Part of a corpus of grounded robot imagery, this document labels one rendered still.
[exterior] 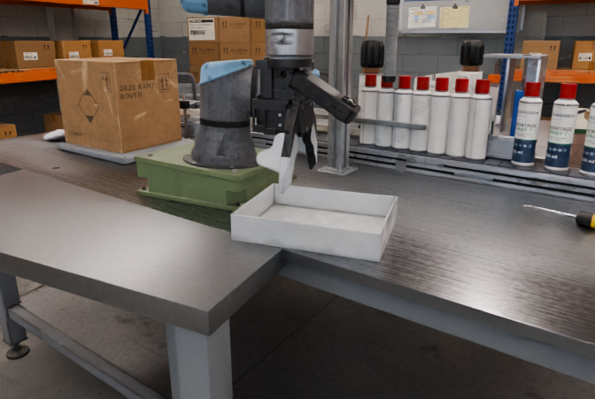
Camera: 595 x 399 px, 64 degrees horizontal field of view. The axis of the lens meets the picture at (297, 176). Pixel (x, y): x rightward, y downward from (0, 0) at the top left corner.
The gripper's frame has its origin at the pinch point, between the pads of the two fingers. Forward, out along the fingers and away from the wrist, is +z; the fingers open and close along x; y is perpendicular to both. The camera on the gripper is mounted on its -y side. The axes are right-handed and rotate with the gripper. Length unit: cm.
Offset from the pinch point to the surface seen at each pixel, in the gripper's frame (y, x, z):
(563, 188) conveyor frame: -48, -47, 10
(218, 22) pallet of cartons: 218, -375, -39
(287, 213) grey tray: 8.3, -15.0, 12.0
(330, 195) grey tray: 0.3, -19.5, 8.5
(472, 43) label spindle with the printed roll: -25, -118, -21
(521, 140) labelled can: -38, -53, 1
